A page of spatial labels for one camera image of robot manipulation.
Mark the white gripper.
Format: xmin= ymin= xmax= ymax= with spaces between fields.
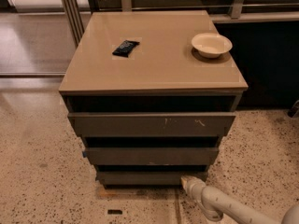
xmin=181 ymin=175 xmax=206 ymax=203

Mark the grey bottom drawer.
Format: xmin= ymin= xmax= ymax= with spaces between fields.
xmin=96 ymin=165 xmax=207 ymax=186

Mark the grey drawer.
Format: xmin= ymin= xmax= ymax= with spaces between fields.
xmin=68 ymin=112 xmax=235 ymax=137
xmin=96 ymin=165 xmax=207 ymax=186
xmin=83 ymin=147 xmax=219 ymax=165

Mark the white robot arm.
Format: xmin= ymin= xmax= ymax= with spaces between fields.
xmin=181 ymin=175 xmax=299 ymax=224

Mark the grey top drawer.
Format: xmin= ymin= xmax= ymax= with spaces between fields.
xmin=68 ymin=112 xmax=235 ymax=137

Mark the grey middle drawer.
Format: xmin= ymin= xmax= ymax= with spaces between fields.
xmin=83 ymin=147 xmax=219 ymax=165

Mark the grey drawer cabinet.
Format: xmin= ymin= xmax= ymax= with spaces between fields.
xmin=58 ymin=10 xmax=249 ymax=189

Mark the white bowl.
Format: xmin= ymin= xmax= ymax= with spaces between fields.
xmin=192 ymin=33 xmax=233 ymax=59

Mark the dark blue snack packet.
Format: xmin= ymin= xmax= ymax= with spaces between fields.
xmin=112 ymin=40 xmax=139 ymax=58

